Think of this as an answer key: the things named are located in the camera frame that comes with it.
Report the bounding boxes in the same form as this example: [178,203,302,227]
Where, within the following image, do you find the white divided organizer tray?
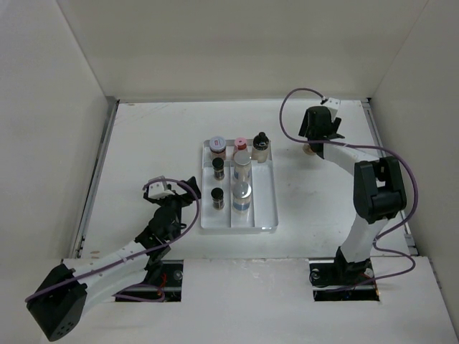
[201,139,278,233]

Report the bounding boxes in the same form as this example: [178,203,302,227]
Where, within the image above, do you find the grinder jar white contents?
[251,132,270,163]

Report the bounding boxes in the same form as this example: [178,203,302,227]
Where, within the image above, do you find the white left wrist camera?
[321,97,341,119]

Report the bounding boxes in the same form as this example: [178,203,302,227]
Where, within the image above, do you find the dark spice bottle black cap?
[212,157,224,181]

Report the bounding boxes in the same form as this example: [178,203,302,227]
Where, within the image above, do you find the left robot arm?
[25,176,202,342]

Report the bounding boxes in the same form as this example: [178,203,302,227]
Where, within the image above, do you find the orange label silver cap jar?
[209,135,227,161]

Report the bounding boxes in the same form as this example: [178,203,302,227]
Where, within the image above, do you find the grinder jar black top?
[303,144,316,156]

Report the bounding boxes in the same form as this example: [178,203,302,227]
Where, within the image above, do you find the pink cap spice jar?
[233,138,247,155]

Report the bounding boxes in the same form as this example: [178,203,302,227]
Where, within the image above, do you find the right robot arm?
[299,105,407,287]

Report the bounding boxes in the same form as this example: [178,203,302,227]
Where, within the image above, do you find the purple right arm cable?
[279,87,419,293]

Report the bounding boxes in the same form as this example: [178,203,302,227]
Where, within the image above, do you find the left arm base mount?
[115,259,184,302]

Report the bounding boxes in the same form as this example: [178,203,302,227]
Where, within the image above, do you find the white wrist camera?
[321,97,341,119]
[143,176,173,199]

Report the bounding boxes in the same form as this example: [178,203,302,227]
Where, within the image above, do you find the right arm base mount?
[309,259,379,302]

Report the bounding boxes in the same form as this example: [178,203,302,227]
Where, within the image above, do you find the blue label silver cap bottle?
[232,181,252,213]

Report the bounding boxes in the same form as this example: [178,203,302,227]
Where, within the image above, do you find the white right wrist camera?
[143,176,173,199]

